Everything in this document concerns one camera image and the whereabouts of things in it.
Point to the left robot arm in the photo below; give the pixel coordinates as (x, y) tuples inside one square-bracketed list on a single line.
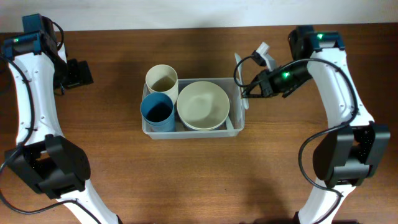
[(43, 158)]

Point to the cream bowl front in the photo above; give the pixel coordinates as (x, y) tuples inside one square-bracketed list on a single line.
[(203, 106)]

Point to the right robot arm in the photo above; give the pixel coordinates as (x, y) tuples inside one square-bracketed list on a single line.
[(353, 145)]

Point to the cream cup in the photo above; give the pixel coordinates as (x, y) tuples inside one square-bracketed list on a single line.
[(164, 79)]

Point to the blue cup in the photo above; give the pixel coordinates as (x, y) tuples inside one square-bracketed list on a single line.
[(158, 111)]

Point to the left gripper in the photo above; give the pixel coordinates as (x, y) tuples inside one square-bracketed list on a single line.
[(79, 74)]

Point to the clear plastic storage container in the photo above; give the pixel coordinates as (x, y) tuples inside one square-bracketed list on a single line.
[(236, 114)]

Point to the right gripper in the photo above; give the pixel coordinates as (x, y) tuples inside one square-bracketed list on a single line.
[(267, 88)]

